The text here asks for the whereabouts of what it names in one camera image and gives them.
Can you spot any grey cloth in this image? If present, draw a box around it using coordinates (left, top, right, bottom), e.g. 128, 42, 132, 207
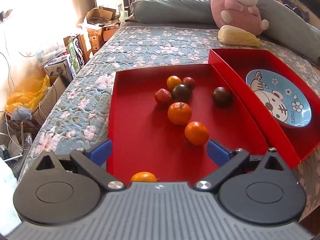
11, 106, 33, 121

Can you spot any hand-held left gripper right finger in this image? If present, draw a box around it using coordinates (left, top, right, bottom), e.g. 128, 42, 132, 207
194, 139, 288, 191

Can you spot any large plain cardboard box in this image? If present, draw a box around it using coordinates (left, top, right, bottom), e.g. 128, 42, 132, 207
32, 76, 67, 126

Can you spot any small red tomato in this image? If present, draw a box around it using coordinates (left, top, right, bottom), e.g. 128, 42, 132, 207
154, 88, 172, 105
182, 77, 196, 91

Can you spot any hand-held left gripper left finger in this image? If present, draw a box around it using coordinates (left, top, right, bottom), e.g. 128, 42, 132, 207
34, 139, 126, 191

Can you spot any dark purple tomato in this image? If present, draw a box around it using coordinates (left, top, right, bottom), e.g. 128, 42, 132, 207
211, 87, 234, 106
171, 84, 192, 102

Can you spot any yellow plastic bag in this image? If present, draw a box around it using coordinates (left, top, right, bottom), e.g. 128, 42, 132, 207
6, 74, 51, 115

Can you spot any pink plush rabbit toy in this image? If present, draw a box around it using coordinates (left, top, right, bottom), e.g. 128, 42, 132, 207
209, 0, 270, 36

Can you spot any orange mandarin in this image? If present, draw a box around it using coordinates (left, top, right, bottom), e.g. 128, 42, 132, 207
184, 121, 210, 146
167, 102, 192, 126

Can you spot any clear plastic container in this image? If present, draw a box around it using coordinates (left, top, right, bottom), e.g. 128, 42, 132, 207
36, 49, 63, 62

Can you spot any printed brown cardboard box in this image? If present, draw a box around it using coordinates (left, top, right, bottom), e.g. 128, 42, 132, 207
86, 26, 118, 52

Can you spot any blue cartoon tiger plate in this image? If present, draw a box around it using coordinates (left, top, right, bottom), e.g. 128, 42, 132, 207
245, 69, 313, 129

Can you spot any floral quilted bedspread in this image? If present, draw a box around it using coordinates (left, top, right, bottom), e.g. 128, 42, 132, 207
18, 26, 320, 217

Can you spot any red cardboard box tray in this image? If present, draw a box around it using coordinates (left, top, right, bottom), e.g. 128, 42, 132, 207
208, 48, 320, 167
107, 64, 271, 188

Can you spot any green and white carton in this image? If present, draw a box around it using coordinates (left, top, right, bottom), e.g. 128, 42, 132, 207
63, 35, 87, 71

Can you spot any open brown cardboard box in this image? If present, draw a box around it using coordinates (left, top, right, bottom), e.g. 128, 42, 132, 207
84, 6, 121, 28

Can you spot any white and blue box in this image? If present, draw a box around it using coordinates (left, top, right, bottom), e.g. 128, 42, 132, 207
44, 54, 76, 81

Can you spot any napa cabbage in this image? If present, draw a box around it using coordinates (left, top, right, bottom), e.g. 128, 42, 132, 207
217, 25, 261, 47

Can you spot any small yellow-orange tomato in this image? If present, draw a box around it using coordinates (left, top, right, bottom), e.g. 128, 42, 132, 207
130, 171, 158, 183
167, 76, 182, 90

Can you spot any grey-blue pillow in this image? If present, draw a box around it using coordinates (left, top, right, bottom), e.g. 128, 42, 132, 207
130, 0, 320, 64

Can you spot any white plastic bottle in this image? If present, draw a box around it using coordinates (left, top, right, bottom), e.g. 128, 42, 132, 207
118, 4, 129, 22

